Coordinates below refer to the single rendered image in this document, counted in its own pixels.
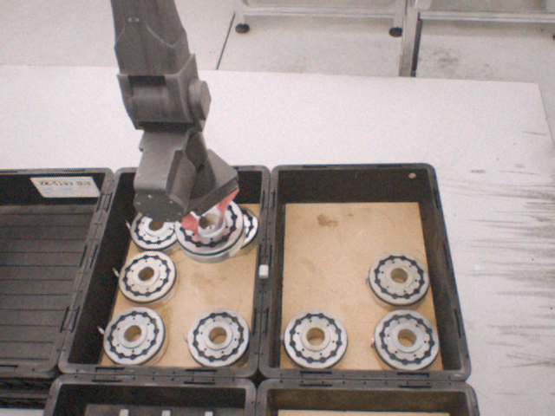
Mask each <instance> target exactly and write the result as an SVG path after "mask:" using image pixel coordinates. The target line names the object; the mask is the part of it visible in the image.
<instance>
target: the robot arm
mask: <svg viewBox="0 0 555 416"><path fill-rule="evenodd" d="M109 1H110V5H111V10H112V16H113V23H114V53H115V57H116V61H117V64H118V67H119V71H120V72H119V73H118V74H117V75H116V76H117V80H118V83H119V87H120V90H121V98H122V102H123V105H124V107H125V109H126V112H127V115H128V117H129V119H130V120H131V122H132V124H133V126H134V129H135V130H141V131H144V132H143V134H142V137H140V142H139V145H138V149H139V151H140V152H141V153H142V154H141V156H140V163H139V165H138V169H137V172H136V174H135V178H134V190H135V192H136V194H135V197H134V208H135V209H136V210H137V211H138V212H139V213H140V214H142V215H143V216H146V217H148V218H151V219H153V220H156V221H161V222H163V223H177V221H178V223H179V224H180V225H181V226H182V227H183V228H184V229H185V230H186V231H192V232H193V233H194V234H195V235H198V234H199V221H198V219H197V218H196V217H195V216H194V215H193V214H192V213H191V212H193V213H194V214H195V215H196V216H202V215H203V214H205V213H206V212H207V211H209V210H211V209H212V208H213V207H214V206H216V208H217V209H218V210H219V211H221V212H222V213H223V214H224V213H225V211H226V209H227V207H228V205H229V204H230V202H232V200H233V199H234V198H235V196H236V195H237V193H238V191H239V188H238V182H237V181H238V172H237V171H236V170H235V169H233V168H232V167H231V166H229V165H228V163H227V162H225V161H224V160H223V159H222V158H221V157H220V156H218V155H217V154H216V153H215V152H214V151H213V150H212V149H207V148H206V142H205V138H204V135H203V132H204V128H205V125H206V119H207V115H209V113H210V106H211V103H212V97H211V93H210V89H209V87H208V84H207V82H206V81H201V80H200V78H199V73H198V67H197V62H196V56H195V53H190V49H189V44H188V39H187V33H186V30H185V27H184V26H183V24H182V22H181V19H180V15H179V12H178V10H177V7H176V3H175V1H174V0H109ZM235 179H236V180H237V181H236V180H235ZM221 200H222V201H221ZM220 201H221V203H220Z"/></svg>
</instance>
